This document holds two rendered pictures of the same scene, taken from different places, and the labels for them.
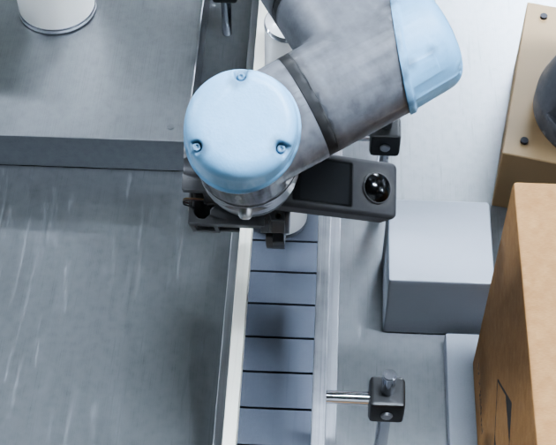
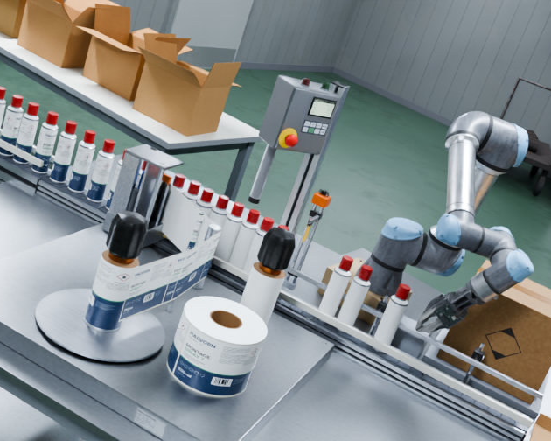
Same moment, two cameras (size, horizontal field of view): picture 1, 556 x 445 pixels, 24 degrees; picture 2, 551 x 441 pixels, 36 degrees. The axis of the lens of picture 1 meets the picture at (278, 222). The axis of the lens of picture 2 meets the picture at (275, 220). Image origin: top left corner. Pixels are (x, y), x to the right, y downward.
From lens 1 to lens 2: 227 cm
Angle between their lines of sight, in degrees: 65
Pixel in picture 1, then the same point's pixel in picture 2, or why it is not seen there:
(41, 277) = (361, 405)
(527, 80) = not seen: hidden behind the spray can
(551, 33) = not seen: hidden behind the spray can
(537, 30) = not seen: hidden behind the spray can
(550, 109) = (382, 285)
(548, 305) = (511, 296)
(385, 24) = (506, 234)
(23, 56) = (268, 348)
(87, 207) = (333, 382)
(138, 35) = (275, 326)
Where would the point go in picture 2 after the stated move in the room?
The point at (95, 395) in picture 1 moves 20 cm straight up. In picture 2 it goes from (416, 419) to (446, 356)
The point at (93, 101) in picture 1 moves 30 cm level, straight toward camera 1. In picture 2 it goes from (303, 348) to (410, 390)
